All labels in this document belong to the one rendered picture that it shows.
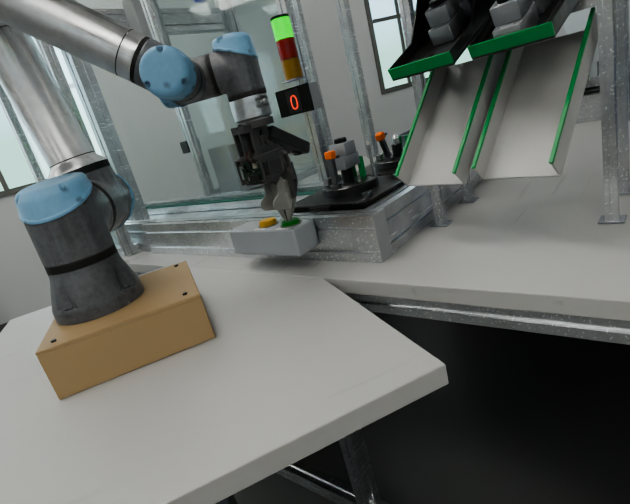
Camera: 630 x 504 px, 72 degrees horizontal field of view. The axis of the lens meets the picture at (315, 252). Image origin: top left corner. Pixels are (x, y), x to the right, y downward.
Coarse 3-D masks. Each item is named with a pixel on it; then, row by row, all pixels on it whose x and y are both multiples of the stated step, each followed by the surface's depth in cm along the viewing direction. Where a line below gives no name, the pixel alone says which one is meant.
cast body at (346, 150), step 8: (336, 144) 102; (344, 144) 101; (352, 144) 103; (336, 152) 103; (344, 152) 101; (352, 152) 103; (336, 160) 102; (344, 160) 101; (352, 160) 103; (344, 168) 102
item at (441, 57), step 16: (480, 0) 76; (416, 16) 84; (480, 16) 76; (416, 32) 85; (464, 32) 73; (416, 48) 85; (432, 48) 82; (448, 48) 78; (464, 48) 74; (400, 64) 83; (416, 64) 76; (432, 64) 75; (448, 64) 73
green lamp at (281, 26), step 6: (276, 18) 112; (282, 18) 111; (288, 18) 113; (276, 24) 112; (282, 24) 112; (288, 24) 113; (276, 30) 113; (282, 30) 112; (288, 30) 113; (276, 36) 114; (282, 36) 113; (288, 36) 113
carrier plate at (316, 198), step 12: (384, 180) 107; (396, 180) 103; (372, 192) 98; (384, 192) 96; (300, 204) 105; (312, 204) 102; (324, 204) 98; (336, 204) 96; (348, 204) 94; (360, 204) 92
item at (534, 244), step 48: (576, 144) 140; (480, 192) 116; (528, 192) 106; (576, 192) 97; (432, 240) 92; (480, 240) 85; (528, 240) 80; (576, 240) 75; (624, 240) 70; (384, 288) 78; (432, 288) 72; (480, 288) 67; (528, 288) 64; (576, 288) 60; (624, 288) 58
